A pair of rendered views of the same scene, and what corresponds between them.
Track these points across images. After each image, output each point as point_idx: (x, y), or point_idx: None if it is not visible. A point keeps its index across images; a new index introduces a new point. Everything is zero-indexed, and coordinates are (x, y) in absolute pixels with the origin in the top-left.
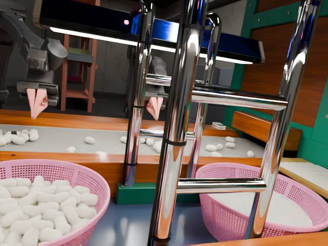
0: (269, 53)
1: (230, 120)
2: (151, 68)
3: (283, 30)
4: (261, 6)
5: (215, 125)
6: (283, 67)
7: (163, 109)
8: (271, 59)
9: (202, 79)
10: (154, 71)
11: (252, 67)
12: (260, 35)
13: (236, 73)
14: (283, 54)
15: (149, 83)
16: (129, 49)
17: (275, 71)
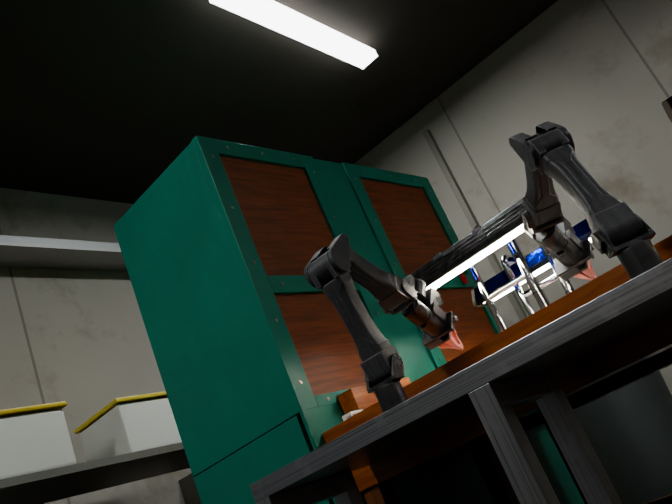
0: (314, 323)
1: (321, 421)
2: (425, 288)
3: (315, 300)
4: (267, 269)
5: (356, 412)
6: (339, 336)
7: (430, 349)
8: (321, 329)
9: (488, 292)
10: (435, 290)
11: (302, 341)
12: (288, 302)
13: (287, 352)
14: (331, 323)
15: (523, 280)
16: (345, 254)
17: (334, 341)
